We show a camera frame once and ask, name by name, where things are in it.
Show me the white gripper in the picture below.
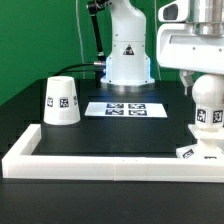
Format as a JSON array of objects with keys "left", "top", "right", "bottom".
[{"left": 156, "top": 0, "right": 224, "bottom": 96}]

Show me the white lamp bulb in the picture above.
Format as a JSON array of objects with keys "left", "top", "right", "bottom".
[{"left": 192, "top": 74, "right": 224, "bottom": 130}]

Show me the white lamp base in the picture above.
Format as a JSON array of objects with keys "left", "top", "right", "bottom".
[{"left": 176, "top": 124, "right": 224, "bottom": 160}]

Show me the white lamp shade cone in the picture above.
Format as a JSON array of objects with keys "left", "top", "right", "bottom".
[{"left": 44, "top": 76, "right": 80, "bottom": 125}]

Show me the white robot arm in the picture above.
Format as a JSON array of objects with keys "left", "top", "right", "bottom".
[{"left": 101, "top": 0, "right": 224, "bottom": 92}]

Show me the white sheet with markers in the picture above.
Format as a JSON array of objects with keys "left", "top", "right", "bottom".
[{"left": 85, "top": 102, "right": 167, "bottom": 118}]

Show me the white U-shaped fence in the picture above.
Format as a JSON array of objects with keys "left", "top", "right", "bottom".
[{"left": 2, "top": 124, "right": 224, "bottom": 183}]

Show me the white hanging cable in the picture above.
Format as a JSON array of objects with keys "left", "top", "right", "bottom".
[{"left": 75, "top": 0, "right": 86, "bottom": 80}]

